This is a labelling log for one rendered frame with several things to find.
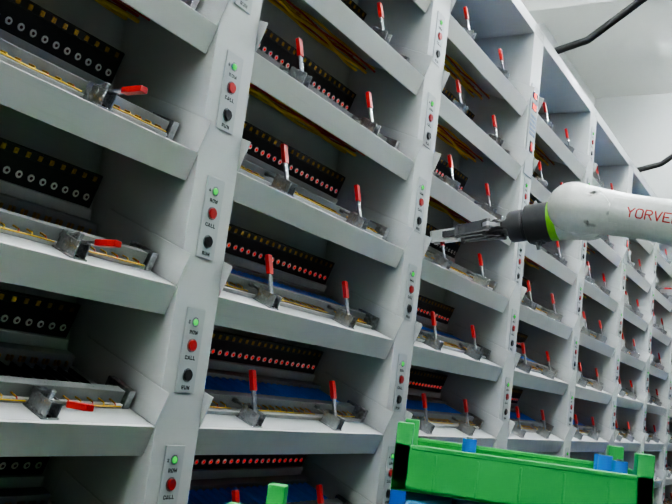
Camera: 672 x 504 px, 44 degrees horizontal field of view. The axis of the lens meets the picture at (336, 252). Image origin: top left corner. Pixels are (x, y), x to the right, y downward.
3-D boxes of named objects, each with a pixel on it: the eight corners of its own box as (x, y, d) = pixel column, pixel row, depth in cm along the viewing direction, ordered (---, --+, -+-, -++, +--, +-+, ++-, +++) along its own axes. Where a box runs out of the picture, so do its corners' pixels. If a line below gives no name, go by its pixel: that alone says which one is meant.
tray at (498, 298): (503, 313, 240) (517, 283, 240) (414, 276, 189) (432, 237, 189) (445, 285, 251) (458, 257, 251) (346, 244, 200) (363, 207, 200)
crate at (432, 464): (617, 505, 115) (621, 446, 116) (651, 527, 95) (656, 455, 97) (400, 474, 120) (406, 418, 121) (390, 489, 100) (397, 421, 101)
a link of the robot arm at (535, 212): (554, 203, 197) (543, 193, 190) (558, 251, 195) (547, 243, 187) (529, 207, 200) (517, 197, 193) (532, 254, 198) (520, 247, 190)
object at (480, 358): (496, 382, 237) (517, 337, 237) (404, 363, 186) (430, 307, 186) (437, 351, 248) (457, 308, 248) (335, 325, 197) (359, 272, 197)
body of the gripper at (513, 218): (521, 236, 191) (483, 241, 195) (532, 244, 198) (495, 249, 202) (519, 205, 192) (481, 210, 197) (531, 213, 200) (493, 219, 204)
